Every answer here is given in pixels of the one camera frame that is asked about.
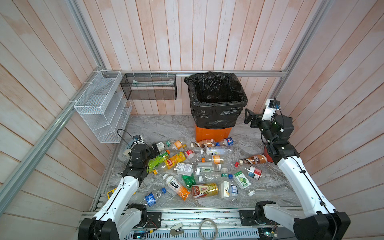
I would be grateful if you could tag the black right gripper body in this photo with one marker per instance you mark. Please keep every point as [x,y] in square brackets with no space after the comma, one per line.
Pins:
[265,126]

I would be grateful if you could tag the crushed green bottle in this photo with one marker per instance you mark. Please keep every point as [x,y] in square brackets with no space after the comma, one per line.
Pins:
[189,181]

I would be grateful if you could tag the red label clear bottle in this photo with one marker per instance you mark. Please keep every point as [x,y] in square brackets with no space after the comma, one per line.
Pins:
[249,170]

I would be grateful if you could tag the black wire mesh basket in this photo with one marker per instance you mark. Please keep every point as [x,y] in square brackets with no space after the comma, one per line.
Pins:
[149,87]

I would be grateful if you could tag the black trash bag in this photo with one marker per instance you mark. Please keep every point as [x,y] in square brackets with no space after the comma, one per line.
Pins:
[216,99]

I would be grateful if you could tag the white cap clear bottle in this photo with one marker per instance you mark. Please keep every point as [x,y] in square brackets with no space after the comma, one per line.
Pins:
[211,169]

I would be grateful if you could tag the yellow orange juice bottle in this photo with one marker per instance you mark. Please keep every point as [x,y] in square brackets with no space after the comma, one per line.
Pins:
[172,161]

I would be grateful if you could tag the orange cap clear bottle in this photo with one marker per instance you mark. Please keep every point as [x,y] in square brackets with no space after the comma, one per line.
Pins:
[174,144]

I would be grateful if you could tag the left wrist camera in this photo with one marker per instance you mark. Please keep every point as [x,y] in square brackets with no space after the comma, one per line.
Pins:
[137,139]

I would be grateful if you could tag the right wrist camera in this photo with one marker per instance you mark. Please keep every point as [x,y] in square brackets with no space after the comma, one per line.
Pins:
[271,107]

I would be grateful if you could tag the red tape dispenser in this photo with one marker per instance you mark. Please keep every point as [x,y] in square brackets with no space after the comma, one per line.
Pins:
[266,154]

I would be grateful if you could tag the red label yellow tea bottle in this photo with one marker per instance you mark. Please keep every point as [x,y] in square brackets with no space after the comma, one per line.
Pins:
[204,190]

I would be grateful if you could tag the orange label clear bottle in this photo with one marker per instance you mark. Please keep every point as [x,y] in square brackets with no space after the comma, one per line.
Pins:
[216,159]

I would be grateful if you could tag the blue cap water bottle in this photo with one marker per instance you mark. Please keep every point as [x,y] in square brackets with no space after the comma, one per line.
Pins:
[233,189]

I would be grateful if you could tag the brown nescafe bottle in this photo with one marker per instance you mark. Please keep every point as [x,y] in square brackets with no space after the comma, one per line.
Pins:
[254,160]

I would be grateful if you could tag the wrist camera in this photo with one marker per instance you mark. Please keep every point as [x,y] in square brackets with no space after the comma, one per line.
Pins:
[271,107]
[137,139]

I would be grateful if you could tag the clear long label bottle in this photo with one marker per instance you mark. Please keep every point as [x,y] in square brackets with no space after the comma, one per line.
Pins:
[216,151]

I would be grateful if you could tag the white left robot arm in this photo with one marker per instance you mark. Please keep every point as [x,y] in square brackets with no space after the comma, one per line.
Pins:
[116,219]

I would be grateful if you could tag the yellow calculator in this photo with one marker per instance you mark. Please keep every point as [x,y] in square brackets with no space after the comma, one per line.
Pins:
[110,193]

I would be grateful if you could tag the orange trash bin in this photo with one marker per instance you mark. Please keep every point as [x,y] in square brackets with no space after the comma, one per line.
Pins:
[216,134]

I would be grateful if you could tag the green lime label bottle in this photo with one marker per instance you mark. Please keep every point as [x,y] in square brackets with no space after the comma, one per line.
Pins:
[242,180]

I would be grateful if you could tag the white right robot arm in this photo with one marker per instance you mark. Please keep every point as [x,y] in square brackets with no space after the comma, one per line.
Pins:
[318,219]

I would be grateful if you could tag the blue label clear bottle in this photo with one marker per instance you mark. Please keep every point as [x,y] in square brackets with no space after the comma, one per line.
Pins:
[152,198]

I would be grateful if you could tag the red white small bottle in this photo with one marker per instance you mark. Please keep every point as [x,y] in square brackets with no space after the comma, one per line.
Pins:
[189,154]

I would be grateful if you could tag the white orange tea bottle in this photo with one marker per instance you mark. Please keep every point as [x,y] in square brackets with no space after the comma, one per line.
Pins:
[176,186]

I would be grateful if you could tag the small brown tea bottle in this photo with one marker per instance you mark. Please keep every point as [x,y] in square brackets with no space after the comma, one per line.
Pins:
[204,143]

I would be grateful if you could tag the white stapler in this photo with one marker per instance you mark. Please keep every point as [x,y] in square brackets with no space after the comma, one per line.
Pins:
[127,152]

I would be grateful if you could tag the white label flat bottle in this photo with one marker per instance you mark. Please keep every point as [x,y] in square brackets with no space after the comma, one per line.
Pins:
[184,169]

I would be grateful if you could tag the white wire mesh shelf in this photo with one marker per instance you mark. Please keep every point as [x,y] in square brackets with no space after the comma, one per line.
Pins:
[104,107]

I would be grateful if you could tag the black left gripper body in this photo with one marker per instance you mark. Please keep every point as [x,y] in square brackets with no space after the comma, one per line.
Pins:
[148,153]

